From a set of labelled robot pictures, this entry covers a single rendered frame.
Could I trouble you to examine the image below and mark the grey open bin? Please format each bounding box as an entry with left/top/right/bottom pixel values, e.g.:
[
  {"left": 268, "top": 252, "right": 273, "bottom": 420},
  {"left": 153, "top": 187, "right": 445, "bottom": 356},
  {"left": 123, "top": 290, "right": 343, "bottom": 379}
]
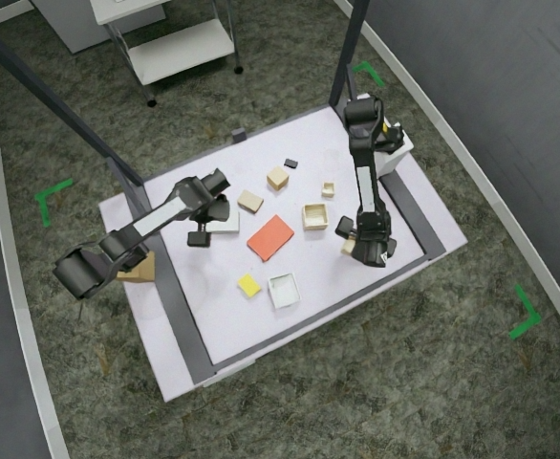
[{"left": 268, "top": 273, "right": 302, "bottom": 308}]

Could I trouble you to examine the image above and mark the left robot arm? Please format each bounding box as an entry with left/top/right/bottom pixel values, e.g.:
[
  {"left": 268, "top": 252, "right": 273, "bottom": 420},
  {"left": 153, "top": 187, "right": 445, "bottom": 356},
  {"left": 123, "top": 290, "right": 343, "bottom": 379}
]
[{"left": 342, "top": 95, "right": 405, "bottom": 268}]

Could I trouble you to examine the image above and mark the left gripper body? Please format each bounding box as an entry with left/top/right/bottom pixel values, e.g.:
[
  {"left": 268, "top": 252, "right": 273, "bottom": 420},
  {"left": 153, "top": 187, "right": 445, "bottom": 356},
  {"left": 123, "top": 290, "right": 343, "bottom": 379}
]
[{"left": 334, "top": 215, "right": 398, "bottom": 259}]

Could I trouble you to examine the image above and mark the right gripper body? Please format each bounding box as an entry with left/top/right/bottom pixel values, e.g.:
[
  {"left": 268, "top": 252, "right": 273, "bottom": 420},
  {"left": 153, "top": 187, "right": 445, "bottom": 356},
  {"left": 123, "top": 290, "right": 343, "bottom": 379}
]
[{"left": 186, "top": 208, "right": 211, "bottom": 249}]

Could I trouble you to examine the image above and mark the red flat rectangular slab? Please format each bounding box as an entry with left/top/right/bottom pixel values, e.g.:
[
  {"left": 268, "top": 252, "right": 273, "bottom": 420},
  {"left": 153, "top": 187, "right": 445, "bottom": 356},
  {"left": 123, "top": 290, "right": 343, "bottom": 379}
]
[{"left": 247, "top": 214, "right": 295, "bottom": 262}]

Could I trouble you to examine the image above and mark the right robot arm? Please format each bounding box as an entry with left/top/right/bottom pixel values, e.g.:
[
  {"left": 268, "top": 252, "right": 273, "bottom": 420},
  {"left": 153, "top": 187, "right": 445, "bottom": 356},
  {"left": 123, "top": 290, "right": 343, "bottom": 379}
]
[{"left": 52, "top": 167, "right": 231, "bottom": 301}]

